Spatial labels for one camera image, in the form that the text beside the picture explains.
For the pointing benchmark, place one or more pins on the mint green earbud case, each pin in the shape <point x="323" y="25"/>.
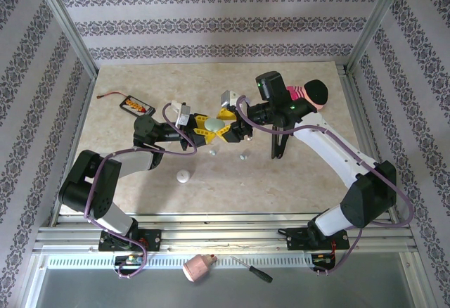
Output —
<point x="214" y="125"/>

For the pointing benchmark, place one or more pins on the white earbud case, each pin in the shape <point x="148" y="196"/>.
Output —
<point x="183" y="176"/>

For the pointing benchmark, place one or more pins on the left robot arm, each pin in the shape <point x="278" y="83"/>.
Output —
<point x="102" y="195"/>

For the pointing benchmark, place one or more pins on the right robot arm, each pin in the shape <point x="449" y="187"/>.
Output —
<point x="337" y="153"/>

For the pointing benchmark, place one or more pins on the black folding stand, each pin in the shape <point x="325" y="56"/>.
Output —
<point x="279" y="146"/>

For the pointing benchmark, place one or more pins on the pink plush doll black hat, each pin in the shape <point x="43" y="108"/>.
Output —
<point x="316" y="91"/>

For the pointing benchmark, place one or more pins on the small electronics board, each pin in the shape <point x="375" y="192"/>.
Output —
<point x="130" y="259"/>
<point x="321" y="259"/>

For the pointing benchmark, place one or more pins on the pink cylindrical bottle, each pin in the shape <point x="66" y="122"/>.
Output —
<point x="197" y="267"/>

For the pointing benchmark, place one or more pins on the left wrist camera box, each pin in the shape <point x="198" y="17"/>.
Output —
<point x="183" y="114"/>

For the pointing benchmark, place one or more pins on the aluminium side rail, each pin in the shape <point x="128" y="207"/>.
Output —
<point x="351" y="86"/>

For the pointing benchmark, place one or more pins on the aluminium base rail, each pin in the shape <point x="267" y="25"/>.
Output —
<point x="228" y="232"/>

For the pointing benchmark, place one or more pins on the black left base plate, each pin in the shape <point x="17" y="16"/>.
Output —
<point x="153" y="240"/>

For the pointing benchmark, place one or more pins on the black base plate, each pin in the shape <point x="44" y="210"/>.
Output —
<point x="297" y="239"/>
<point x="153" y="240"/>

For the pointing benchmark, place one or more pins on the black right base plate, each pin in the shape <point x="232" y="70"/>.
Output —
<point x="297" y="239"/>

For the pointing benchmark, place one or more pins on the aluminium frame post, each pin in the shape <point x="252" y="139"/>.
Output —
<point x="377" y="23"/>
<point x="67" y="23"/>

